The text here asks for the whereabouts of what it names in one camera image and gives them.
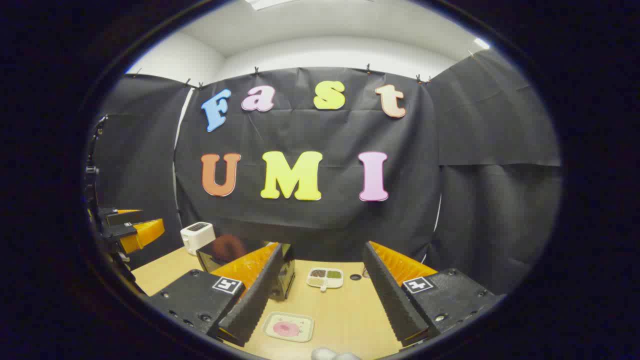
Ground white toaster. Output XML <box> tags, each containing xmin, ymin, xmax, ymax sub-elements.
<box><xmin>180</xmin><ymin>221</ymin><xmax>217</xmax><ymax>256</ymax></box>

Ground white divided bean tray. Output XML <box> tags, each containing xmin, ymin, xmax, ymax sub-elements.
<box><xmin>306</xmin><ymin>267</ymin><xmax>345</xmax><ymax>292</ymax></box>

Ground black electric oven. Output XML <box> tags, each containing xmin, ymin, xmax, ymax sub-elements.
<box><xmin>196</xmin><ymin>235</ymin><xmax>296</xmax><ymax>301</ymax></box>

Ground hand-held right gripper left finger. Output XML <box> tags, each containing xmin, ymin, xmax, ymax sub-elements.
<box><xmin>147</xmin><ymin>242</ymin><xmax>286</xmax><ymax>348</ymax></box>

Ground white square plate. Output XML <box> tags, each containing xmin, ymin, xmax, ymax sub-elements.
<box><xmin>262</xmin><ymin>311</ymin><xmax>315</xmax><ymax>343</ymax></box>

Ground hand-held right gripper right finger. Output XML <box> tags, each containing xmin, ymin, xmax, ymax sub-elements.
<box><xmin>362</xmin><ymin>240</ymin><xmax>506</xmax><ymax>348</ymax></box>

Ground pink ham slice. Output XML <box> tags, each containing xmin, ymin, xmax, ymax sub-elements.
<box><xmin>272</xmin><ymin>321</ymin><xmax>301</xmax><ymax>338</ymax></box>

